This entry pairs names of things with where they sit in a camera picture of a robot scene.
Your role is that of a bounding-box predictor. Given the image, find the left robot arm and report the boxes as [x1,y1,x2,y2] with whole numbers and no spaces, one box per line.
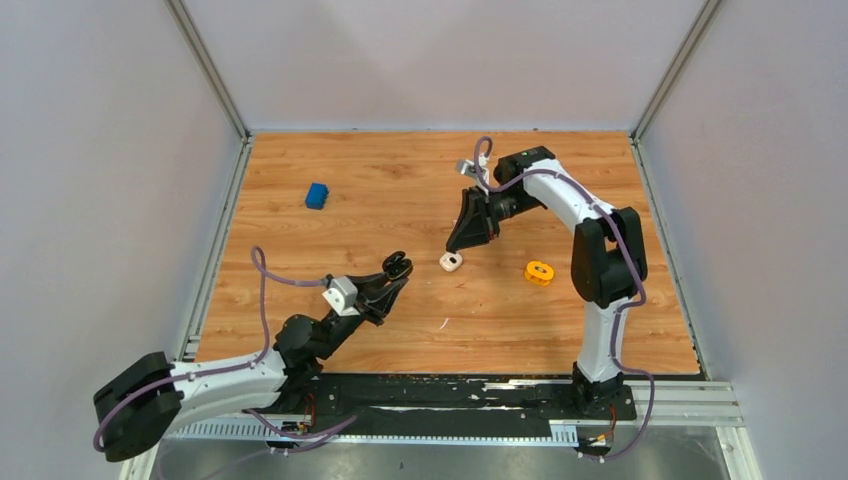
[92,272,410,462]

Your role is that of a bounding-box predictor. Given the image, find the white earbud charging case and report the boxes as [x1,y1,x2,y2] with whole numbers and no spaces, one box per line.
[439,252,464,273]

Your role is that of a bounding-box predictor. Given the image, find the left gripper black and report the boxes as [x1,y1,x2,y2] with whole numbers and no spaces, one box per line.
[315,268,409,361]

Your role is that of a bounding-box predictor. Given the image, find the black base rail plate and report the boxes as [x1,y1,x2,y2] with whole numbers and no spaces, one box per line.
[257,373,637,440]

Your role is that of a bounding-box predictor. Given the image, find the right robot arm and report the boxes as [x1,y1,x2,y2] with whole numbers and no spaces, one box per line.
[439,146,647,418]

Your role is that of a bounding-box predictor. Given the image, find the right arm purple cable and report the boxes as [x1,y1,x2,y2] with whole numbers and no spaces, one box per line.
[471,136,657,464]

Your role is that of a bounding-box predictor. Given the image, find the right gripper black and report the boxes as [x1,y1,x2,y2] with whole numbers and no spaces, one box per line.
[445,187,542,254]

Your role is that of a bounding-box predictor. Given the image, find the yellow orange toy ring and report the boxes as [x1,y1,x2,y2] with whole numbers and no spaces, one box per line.
[524,260,556,287]

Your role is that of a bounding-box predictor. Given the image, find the blue toy block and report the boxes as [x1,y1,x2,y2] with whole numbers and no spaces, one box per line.
[304,182,329,210]

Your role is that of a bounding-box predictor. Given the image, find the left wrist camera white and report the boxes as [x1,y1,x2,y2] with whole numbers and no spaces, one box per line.
[322,276,359,317]

